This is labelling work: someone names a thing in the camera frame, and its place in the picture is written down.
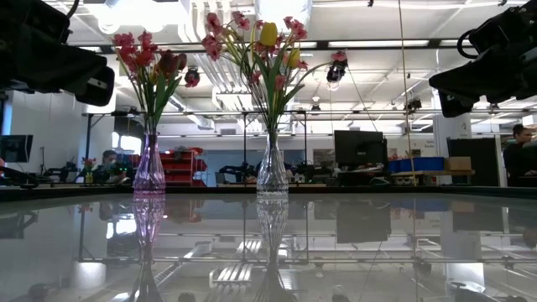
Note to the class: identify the white square pillar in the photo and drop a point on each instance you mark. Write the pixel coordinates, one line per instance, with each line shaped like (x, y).
(452, 134)

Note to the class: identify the black metal frame stand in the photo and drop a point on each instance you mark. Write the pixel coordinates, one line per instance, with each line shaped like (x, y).
(89, 134)

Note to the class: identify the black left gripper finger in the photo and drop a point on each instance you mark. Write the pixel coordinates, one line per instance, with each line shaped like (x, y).
(98, 88)

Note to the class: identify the large white round duct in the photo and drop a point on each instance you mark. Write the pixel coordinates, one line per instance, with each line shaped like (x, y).
(285, 10)

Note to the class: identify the red shelf rack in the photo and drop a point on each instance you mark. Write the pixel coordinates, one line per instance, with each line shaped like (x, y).
(182, 168)

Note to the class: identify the background flowers in yellow vase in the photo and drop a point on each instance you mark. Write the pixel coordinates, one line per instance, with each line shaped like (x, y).
(89, 168)

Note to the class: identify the purple glass vase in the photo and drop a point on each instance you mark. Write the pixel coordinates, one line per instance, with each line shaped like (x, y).
(149, 172)

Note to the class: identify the black ceiling-hung camera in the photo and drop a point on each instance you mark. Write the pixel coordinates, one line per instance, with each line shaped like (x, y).
(413, 104)
(335, 73)

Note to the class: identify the yellow tulip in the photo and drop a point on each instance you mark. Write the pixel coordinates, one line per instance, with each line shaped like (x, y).
(268, 33)
(293, 57)

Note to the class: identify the black cabinet panel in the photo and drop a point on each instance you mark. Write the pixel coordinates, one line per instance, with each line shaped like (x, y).
(478, 161)

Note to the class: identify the small dark monitor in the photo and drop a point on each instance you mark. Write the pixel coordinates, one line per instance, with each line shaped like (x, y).
(16, 148)

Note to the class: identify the cardboard box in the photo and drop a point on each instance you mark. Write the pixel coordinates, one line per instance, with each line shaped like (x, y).
(458, 163)

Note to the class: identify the clear glass vase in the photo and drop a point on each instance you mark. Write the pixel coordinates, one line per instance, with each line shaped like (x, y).
(272, 172)

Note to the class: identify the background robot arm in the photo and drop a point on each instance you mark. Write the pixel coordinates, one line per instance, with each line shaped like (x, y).
(63, 173)

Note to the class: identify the person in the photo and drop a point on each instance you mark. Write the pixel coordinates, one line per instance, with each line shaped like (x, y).
(520, 155)
(110, 168)

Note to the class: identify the black computer monitor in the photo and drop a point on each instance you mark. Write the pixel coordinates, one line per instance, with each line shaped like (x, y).
(361, 149)

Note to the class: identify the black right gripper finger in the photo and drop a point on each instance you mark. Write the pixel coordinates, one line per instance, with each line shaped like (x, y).
(455, 105)

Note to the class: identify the blue storage bin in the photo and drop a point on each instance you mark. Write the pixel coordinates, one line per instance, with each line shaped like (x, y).
(415, 164)

